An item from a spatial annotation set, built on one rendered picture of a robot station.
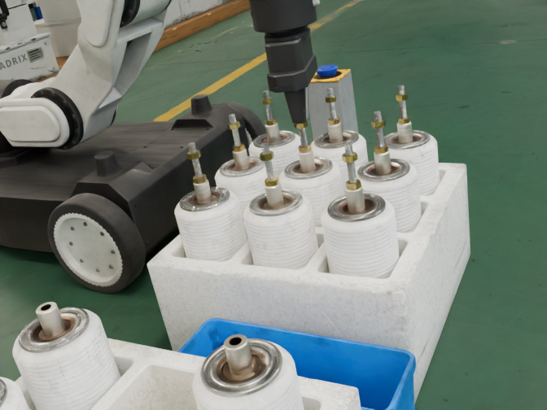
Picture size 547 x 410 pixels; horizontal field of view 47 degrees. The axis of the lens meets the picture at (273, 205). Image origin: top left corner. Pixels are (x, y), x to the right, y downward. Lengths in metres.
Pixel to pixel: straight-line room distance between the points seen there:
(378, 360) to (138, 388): 0.29
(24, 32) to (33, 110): 1.79
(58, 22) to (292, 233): 2.93
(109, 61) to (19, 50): 1.84
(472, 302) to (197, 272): 0.45
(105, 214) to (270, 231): 0.42
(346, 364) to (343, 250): 0.15
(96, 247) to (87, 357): 0.56
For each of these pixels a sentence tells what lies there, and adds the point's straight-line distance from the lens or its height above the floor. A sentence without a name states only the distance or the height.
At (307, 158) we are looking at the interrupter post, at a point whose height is 0.27.
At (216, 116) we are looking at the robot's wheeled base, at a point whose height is 0.20.
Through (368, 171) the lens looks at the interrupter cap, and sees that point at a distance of 0.93.
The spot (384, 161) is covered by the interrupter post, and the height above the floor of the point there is 0.27.
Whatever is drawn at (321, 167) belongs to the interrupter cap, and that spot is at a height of 0.25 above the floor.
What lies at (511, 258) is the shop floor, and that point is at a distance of 1.18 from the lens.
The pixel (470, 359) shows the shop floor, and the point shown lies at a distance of 0.96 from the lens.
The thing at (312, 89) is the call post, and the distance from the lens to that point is 1.21.
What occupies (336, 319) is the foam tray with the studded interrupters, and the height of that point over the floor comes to 0.13.
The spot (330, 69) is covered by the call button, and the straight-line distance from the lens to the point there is 1.21.
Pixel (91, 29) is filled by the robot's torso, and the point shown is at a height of 0.47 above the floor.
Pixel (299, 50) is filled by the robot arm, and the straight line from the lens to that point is 0.87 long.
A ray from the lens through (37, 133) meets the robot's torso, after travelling 1.50.
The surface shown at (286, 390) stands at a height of 0.24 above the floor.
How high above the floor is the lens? 0.62
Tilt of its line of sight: 25 degrees down
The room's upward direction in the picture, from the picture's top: 11 degrees counter-clockwise
